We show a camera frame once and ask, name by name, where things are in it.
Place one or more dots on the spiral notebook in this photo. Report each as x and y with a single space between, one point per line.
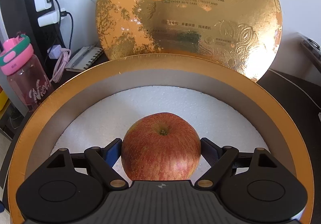
83 59

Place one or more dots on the white charger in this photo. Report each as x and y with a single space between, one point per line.
41 5
49 18

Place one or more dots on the bottom white charger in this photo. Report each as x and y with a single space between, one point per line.
49 18

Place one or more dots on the black power strip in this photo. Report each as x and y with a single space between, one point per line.
44 37

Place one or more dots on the red apple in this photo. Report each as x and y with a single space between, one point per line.
160 146

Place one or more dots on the silver computer tower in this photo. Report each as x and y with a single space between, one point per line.
14 19

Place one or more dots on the gold box base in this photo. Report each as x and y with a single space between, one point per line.
55 114

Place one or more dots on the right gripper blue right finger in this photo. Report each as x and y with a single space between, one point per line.
220 159

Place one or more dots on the middle white charger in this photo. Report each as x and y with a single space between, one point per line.
41 5

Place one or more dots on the pink water bottle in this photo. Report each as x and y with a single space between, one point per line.
24 72

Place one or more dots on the round gold box lid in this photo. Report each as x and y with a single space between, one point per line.
242 35

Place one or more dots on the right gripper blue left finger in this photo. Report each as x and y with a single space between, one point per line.
100 163

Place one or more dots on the dark wooden shelf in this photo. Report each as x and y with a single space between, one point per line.
312 50

